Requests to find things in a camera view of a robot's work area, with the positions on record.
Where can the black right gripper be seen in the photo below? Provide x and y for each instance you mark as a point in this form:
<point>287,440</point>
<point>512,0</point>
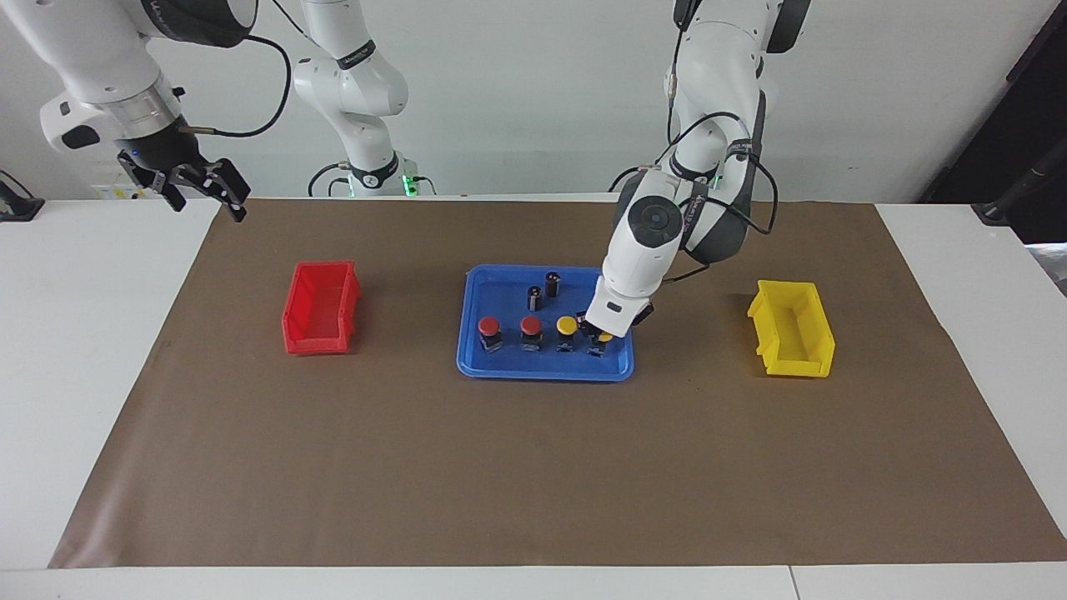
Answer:
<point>171,154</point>

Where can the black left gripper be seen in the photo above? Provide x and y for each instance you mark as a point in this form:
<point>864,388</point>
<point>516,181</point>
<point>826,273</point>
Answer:
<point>642,315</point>

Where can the yellow push button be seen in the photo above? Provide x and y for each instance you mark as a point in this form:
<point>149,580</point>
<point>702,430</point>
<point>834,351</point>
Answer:
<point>606,337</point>
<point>567,325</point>

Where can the red push button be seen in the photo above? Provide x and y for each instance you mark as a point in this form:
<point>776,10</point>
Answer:
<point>531,327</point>
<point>489,327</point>

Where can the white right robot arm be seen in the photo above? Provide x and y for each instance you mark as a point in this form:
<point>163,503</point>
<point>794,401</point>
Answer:
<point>92,58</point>

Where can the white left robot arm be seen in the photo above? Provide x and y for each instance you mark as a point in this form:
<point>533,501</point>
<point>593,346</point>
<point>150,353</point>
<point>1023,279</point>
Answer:
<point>650,250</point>

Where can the blue plastic tray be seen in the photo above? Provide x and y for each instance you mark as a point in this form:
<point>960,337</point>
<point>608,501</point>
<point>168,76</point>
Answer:
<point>500,367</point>

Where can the dark cylindrical capacitor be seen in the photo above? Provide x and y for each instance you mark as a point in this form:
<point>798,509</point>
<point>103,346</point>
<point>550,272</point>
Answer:
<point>553,284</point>

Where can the black capacitor with grey stripe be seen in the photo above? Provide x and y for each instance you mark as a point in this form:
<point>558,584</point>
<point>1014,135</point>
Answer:
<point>534,298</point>

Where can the white socket box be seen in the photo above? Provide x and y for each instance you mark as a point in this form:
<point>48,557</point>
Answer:
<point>104,192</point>

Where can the brown paper mat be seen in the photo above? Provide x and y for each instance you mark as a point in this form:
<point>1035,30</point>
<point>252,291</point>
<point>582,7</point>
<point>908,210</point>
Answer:
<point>533,467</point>

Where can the black clamp object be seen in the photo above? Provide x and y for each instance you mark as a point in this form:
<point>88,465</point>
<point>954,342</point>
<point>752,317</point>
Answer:
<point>17,208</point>

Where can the red plastic bin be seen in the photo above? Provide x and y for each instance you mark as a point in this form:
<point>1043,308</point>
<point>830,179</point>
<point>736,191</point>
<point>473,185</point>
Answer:
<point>317,346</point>

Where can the yellow plastic bin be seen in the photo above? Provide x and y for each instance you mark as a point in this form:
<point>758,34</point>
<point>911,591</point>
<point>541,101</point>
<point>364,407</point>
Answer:
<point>800,368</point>

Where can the black stand rod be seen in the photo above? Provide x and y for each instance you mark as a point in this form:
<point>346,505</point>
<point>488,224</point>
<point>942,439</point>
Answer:
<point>996,212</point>

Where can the black panel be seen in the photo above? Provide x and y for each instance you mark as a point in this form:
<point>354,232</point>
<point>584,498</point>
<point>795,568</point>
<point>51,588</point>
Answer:
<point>1034,125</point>

